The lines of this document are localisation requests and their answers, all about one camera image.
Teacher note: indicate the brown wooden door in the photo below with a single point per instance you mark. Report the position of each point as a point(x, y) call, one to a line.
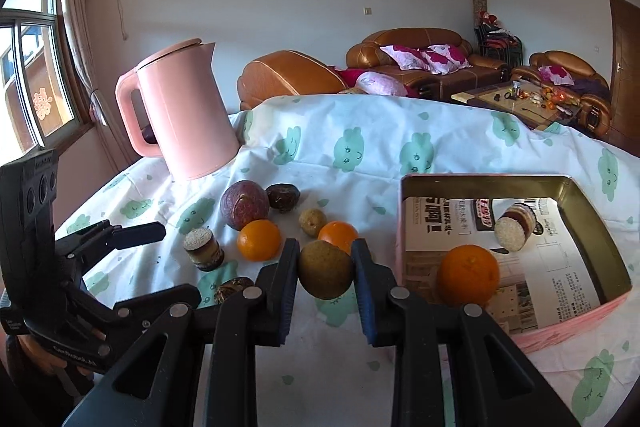
point(625, 67)

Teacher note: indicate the brown leather armchair white piping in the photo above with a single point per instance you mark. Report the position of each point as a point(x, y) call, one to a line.
point(285, 77)

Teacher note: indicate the coffee table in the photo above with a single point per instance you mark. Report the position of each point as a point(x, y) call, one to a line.
point(500, 104)

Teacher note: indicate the white cloud-print tablecloth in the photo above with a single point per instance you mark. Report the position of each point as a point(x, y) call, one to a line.
point(380, 147)

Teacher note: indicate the pink electric kettle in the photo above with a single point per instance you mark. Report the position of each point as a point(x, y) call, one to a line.
point(185, 117)

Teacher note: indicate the beige curtain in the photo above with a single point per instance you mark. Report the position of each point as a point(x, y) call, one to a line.
point(80, 32)

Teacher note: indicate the purple blanket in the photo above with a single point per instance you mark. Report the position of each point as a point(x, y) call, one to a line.
point(592, 86)

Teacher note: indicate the window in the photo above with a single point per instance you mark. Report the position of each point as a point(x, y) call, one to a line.
point(40, 57)

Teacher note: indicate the white magenta floral pillow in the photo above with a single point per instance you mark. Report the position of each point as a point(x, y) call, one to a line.
point(556, 75)
point(447, 59)
point(405, 57)

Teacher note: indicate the short sugarcane piece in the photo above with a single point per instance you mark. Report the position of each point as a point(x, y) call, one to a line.
point(202, 251)

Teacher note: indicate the round brown-green fruit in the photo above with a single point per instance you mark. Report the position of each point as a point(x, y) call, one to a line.
point(325, 269)

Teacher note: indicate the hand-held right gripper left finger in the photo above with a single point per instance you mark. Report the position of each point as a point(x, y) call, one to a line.
point(285, 294)

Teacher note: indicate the stacked dark chairs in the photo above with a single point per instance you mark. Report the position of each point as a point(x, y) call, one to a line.
point(500, 47)

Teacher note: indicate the light pink pillow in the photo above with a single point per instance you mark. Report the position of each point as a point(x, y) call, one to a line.
point(380, 84)

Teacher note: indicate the red cloth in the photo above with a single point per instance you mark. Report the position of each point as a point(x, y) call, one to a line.
point(347, 77)

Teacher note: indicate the tall patterned vase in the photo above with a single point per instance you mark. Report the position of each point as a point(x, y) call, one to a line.
point(479, 9)

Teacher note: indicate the pink rectangular tin box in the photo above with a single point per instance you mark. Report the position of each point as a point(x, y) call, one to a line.
point(590, 227)

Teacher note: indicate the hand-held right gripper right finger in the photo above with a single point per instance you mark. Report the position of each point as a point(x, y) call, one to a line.
point(367, 302)

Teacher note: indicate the person's left hand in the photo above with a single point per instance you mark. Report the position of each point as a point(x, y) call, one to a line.
point(45, 359)

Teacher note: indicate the small tan fruit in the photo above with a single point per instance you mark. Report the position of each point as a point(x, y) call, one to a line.
point(312, 222)

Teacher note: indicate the large orange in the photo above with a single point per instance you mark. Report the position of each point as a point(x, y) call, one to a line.
point(467, 276)

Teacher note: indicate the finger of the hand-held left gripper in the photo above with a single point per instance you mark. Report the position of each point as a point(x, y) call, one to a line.
point(160, 302)
point(135, 233)

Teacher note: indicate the brown leather sofa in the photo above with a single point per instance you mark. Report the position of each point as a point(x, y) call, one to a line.
point(400, 39)

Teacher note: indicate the dark wrinkled passion fruit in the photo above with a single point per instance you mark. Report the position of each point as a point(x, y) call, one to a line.
point(282, 198)

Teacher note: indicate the purple passion fruit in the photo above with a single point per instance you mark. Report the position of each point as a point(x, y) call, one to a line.
point(244, 206)

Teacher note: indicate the newspaper sheet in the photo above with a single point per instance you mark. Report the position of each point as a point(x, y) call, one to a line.
point(550, 277)

